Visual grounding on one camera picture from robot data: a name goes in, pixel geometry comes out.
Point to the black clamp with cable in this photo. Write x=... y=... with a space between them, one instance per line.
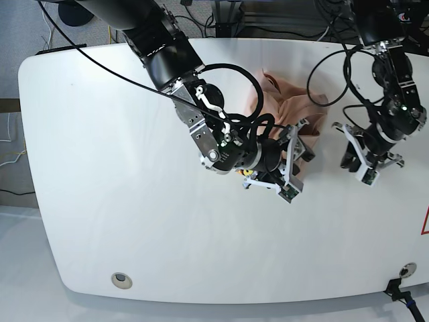
x=396 y=294

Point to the table cable grommet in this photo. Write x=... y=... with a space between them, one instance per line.
x=408 y=270
x=121 y=281

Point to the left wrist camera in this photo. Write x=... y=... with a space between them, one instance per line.
x=367 y=175

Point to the peach pink T-shirt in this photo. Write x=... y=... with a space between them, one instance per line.
x=288 y=104

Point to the right table cable grommet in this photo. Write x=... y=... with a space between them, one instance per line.
x=408 y=270

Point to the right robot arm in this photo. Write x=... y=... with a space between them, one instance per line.
x=226 y=141

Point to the red triangle warning sticker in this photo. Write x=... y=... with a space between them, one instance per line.
x=425 y=229

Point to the black round stand base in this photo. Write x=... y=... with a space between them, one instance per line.
x=73 y=14

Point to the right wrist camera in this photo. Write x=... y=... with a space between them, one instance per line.
x=288 y=191

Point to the black equipment frame base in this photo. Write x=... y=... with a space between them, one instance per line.
x=229 y=18

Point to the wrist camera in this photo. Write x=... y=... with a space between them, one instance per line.
x=367 y=175
x=288 y=191

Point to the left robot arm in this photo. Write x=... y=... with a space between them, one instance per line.
x=400 y=113

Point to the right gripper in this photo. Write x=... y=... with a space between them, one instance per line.
x=275 y=161

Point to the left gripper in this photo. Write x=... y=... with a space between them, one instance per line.
x=363 y=143

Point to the left table cable grommet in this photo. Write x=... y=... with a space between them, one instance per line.
x=121 y=281

